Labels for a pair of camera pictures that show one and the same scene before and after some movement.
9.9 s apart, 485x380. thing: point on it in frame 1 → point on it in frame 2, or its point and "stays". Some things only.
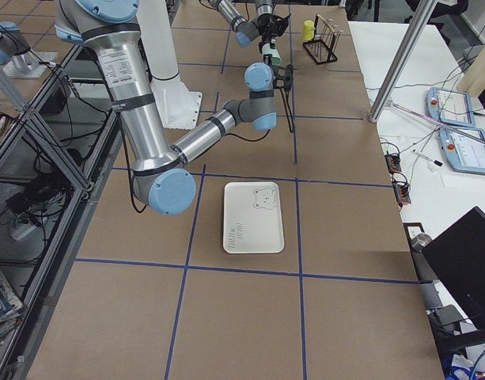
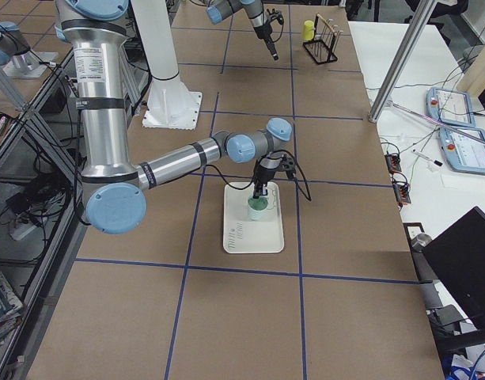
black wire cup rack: x=323 y=46 stays
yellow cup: x=308 y=32 stays
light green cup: x=276 y=59 → x=257 y=207
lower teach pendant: x=467 y=150 stays
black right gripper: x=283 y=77 → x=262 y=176
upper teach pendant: x=450 y=107 stays
